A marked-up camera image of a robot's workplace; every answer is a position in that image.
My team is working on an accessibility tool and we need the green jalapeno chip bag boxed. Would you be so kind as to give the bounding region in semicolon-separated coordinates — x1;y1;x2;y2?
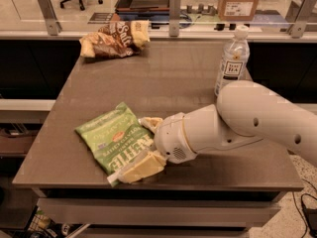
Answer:
75;102;154;176

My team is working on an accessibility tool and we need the middle metal glass bracket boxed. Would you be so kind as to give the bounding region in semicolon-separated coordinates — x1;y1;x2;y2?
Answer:
168;0;181;37

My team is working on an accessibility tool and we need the clear tea water bottle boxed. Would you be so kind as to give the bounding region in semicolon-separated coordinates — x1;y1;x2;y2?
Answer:
214;25;250;95

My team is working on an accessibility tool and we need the right metal glass bracket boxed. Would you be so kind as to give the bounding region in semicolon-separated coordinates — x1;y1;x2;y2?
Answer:
288;0;317;38

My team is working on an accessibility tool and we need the left metal glass bracket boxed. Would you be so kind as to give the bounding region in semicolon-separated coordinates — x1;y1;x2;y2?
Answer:
38;0;61;36

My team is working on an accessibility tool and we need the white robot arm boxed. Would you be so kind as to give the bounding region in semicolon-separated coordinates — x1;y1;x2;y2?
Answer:
117;80;317;183

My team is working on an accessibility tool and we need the cardboard box with label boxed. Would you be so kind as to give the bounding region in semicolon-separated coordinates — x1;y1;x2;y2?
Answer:
217;0;259;21

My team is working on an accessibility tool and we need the metal glass bracket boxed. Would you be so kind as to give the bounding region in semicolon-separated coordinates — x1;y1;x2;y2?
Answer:
168;0;181;37
288;0;317;38
38;0;61;36

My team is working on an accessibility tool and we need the brown salt chip bag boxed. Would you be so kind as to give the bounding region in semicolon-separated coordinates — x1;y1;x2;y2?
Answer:
79;21;150;59

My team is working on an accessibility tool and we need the grey drawer front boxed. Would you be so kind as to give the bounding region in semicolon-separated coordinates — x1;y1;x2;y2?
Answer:
38;198;280;228

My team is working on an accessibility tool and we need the black power adapter with cable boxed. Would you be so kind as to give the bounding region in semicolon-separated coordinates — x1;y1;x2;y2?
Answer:
291;178;317;238

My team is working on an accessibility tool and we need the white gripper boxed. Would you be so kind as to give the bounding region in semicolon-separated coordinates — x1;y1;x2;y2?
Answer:
118;113;197;183

